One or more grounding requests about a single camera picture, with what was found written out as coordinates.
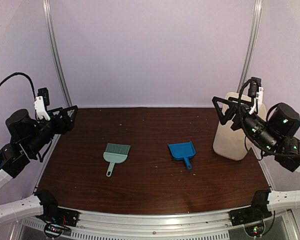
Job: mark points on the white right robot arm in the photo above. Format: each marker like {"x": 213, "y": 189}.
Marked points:
{"x": 285, "y": 177}

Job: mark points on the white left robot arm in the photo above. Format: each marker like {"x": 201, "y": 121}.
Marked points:
{"x": 16, "y": 202}

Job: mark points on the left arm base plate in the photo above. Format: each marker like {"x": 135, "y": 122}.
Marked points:
{"x": 60, "y": 216}

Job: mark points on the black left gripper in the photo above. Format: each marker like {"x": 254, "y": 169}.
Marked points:
{"x": 68, "y": 124}

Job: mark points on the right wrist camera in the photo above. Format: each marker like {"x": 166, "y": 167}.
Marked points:
{"x": 256, "y": 93}

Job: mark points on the right circuit board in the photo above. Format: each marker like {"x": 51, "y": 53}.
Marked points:
{"x": 254, "y": 230}

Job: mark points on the aluminium front rail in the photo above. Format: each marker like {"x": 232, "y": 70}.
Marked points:
{"x": 215, "y": 225}

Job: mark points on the aluminium frame post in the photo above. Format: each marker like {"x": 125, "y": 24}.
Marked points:
{"x": 254, "y": 31}
{"x": 55, "y": 52}

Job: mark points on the circuit board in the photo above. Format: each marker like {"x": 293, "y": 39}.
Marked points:
{"x": 52, "y": 231}
{"x": 254, "y": 230}

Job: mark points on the green hand brush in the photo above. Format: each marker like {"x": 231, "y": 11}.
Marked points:
{"x": 115, "y": 154}

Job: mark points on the left aluminium frame post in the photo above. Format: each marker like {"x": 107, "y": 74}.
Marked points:
{"x": 55, "y": 52}

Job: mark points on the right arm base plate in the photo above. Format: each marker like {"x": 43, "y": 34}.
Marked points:
{"x": 250, "y": 214}

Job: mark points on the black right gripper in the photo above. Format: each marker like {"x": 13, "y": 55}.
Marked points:
{"x": 231, "y": 112}

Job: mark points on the blue plastic dustpan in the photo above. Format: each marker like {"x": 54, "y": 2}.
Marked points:
{"x": 183, "y": 152}

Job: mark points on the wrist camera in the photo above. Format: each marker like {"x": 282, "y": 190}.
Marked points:
{"x": 40, "y": 104}
{"x": 256, "y": 93}

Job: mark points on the left circuit board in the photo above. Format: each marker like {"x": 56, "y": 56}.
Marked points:
{"x": 52, "y": 231}

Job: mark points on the right aluminium frame post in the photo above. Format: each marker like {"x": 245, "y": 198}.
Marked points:
{"x": 254, "y": 31}

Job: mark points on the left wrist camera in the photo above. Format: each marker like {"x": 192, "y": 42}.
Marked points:
{"x": 40, "y": 104}

